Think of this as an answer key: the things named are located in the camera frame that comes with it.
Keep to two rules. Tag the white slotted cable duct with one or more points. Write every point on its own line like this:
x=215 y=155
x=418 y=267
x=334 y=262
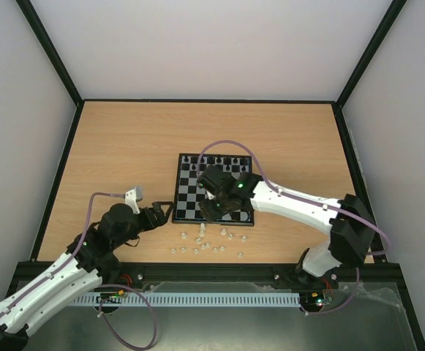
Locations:
x=190 y=299

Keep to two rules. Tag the black front frame rail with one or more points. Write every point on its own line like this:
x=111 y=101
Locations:
x=280 y=276

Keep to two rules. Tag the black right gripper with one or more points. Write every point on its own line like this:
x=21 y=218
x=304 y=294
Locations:
x=212 y=206

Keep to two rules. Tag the black silver chess board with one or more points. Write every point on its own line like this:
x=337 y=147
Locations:
x=188 y=195

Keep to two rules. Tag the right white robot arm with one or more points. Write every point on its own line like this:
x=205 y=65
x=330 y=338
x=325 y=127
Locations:
x=346 y=222

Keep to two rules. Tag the black left frame rail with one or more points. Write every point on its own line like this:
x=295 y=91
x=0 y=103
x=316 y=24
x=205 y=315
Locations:
x=56 y=183

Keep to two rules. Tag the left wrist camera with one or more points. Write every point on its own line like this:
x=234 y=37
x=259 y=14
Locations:
x=132 y=197

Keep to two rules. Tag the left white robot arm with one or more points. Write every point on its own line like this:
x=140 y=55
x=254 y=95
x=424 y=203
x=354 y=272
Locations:
x=88 y=263

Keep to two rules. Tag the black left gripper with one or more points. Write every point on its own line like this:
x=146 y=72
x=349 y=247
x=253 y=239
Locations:
x=161 y=221

